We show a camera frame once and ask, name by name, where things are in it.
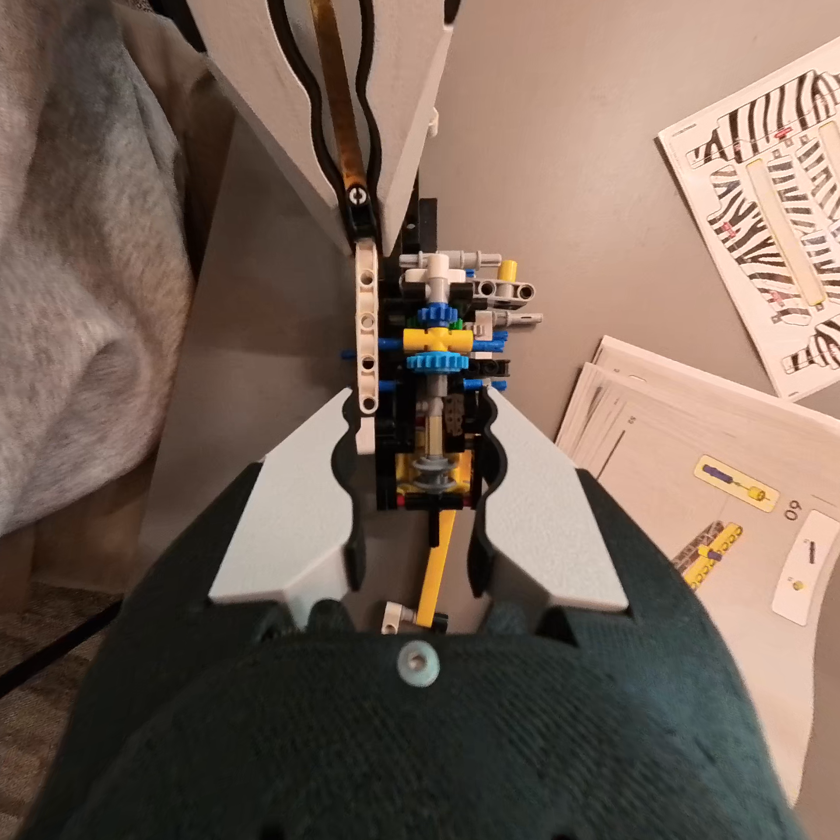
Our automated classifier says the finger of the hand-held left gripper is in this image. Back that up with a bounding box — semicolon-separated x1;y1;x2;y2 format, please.
354;0;456;257
185;0;358;256

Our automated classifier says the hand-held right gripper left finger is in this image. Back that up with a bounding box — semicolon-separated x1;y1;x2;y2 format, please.
207;386;367;630

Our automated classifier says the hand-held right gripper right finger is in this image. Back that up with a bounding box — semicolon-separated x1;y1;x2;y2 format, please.
467;387;631;636

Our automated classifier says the lego gearbox model assembly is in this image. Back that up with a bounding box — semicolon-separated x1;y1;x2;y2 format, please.
308;0;546;552

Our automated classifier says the lego instruction booklet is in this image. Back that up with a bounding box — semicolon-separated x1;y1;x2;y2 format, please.
554;335;840;808

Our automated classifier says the yellow lego beam white connector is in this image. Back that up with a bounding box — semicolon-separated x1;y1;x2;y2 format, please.
382;508;458;636

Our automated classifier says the zebra striped sticker sheet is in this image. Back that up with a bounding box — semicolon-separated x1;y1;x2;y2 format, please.
656;36;840;401

